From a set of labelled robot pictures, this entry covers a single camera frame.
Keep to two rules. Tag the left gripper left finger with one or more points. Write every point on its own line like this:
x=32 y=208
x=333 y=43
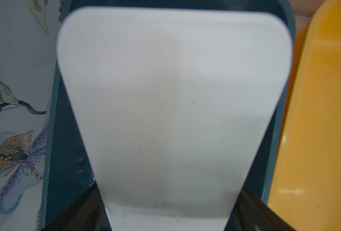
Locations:
x=86 y=214

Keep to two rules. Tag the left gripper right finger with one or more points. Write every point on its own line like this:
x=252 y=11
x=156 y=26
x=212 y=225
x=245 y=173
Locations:
x=250 y=213

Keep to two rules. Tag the white pencil case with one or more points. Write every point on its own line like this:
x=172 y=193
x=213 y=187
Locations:
x=172 y=106

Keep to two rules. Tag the dark teal storage box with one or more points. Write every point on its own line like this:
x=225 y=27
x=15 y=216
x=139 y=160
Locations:
x=68 y=175

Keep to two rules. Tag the yellow storage box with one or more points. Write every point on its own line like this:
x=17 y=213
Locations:
x=306 y=186

